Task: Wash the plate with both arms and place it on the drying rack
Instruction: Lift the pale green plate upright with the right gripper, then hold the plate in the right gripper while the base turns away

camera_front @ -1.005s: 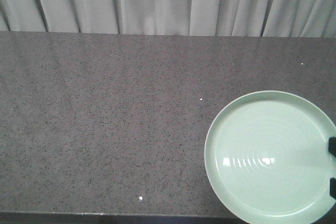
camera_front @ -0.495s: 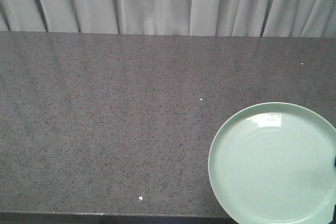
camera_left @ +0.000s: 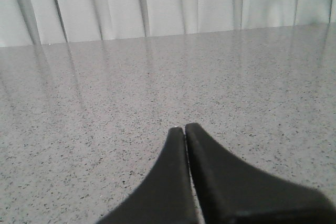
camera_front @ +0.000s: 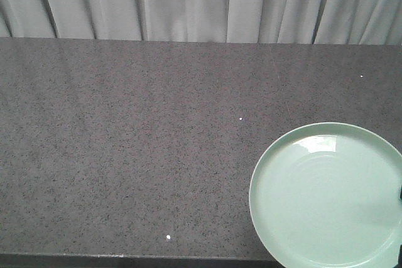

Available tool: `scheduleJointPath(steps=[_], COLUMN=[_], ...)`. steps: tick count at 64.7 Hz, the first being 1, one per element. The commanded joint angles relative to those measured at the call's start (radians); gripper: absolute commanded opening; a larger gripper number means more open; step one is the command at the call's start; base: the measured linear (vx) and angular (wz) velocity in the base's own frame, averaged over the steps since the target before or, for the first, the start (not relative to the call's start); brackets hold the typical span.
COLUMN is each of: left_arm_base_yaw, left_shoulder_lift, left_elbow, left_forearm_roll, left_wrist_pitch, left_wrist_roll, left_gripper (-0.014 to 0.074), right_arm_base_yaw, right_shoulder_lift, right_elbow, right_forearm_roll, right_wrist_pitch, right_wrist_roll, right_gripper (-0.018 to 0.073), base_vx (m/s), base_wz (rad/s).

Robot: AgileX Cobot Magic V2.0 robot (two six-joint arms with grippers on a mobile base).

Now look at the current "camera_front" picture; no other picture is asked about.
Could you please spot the white pleated curtain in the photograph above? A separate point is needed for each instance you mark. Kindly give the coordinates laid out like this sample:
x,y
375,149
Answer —
x,y
356,22

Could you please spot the light green round plate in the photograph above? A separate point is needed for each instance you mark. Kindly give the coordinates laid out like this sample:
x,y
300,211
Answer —
x,y
327,195

